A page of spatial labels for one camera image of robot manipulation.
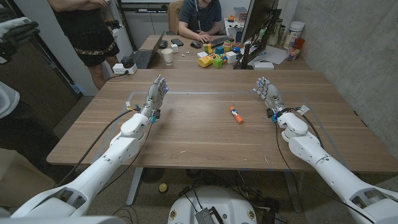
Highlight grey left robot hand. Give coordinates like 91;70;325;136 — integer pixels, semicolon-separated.
139;74;169;119

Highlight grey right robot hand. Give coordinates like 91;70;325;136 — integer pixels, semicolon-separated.
252;77;287;118

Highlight orange and white glue stick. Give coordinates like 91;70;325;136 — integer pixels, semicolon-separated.
229;106;244;125

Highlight flat white box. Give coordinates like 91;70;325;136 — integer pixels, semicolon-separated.
252;61;275;70

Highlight white paper sheet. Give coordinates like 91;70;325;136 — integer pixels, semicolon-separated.
248;45;289;66

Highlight black laptop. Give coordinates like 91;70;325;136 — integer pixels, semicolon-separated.
129;30;165;70

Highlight white paper cup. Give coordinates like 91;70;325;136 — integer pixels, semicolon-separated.
160;48;174;66

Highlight jar with red lid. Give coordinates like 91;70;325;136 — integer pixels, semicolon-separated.
286;37;305;62

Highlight large white cube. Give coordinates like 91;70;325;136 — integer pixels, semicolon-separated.
225;50;238;65

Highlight yellow toy cylinder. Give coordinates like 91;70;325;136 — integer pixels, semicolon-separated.
197;54;216;68

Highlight dark tall bottle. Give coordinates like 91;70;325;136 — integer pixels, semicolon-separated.
269;18;284;47

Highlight white canister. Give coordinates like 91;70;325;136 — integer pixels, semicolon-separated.
282;21;305;50

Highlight black keyboard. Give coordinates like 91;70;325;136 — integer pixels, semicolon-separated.
206;35;234;49

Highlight black computer monitor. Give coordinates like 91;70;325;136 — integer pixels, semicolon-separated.
233;0;282;70

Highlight round black fan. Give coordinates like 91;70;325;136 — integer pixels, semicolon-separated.
141;167;166;184

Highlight brown office chair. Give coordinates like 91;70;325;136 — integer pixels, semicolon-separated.
167;0;185;35

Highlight clear storage box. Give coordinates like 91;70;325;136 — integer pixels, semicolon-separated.
233;6;249;22

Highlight standing person in black clothes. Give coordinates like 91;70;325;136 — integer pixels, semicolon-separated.
48;0;121;91

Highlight grey table leg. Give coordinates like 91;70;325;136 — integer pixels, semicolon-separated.
126;167;144;206
283;170;304;213

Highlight seated person in dark shirt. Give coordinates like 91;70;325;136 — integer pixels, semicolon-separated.
178;0;223;44

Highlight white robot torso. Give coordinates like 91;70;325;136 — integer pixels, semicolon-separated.
167;185;258;224

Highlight grey finned box on torso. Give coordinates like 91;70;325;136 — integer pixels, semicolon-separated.
195;207;224;224

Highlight person in white shirt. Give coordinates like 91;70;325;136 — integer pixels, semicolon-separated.
0;7;60;166

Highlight beige box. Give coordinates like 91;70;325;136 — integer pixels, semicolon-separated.
0;147;56;207

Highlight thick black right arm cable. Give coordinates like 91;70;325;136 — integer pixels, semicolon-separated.
287;107;325;149

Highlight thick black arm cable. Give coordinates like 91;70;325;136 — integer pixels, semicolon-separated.
55;108;139;188
287;107;325;149

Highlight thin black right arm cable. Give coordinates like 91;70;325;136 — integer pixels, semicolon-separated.
274;119;377;224

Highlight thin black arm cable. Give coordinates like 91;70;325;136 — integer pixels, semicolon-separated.
274;119;377;224
98;121;154;194

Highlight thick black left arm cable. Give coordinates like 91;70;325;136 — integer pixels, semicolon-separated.
55;108;139;188

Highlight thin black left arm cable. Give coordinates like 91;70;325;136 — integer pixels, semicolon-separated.
98;121;154;194

